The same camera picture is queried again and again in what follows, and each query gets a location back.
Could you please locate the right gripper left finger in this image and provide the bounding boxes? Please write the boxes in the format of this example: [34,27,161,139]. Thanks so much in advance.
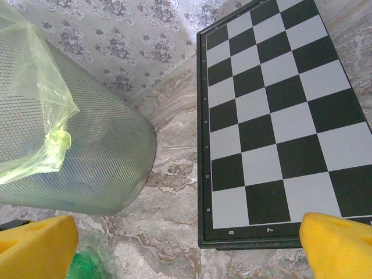
[0,214,80,279]

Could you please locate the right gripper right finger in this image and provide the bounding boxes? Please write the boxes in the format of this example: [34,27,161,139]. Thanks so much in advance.
[299,212,372,279]

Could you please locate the green bottle orange cap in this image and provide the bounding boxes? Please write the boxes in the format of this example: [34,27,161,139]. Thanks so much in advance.
[68,229,117,279]

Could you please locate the grey mesh bin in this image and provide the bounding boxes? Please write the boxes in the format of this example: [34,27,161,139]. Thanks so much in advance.
[0,40,158,216]

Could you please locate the green plastic bin liner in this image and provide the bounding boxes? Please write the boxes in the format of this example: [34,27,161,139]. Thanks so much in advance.
[0,0,81,185]

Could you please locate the black and white chessboard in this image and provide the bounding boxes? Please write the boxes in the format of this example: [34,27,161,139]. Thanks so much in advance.
[196,0,372,251]

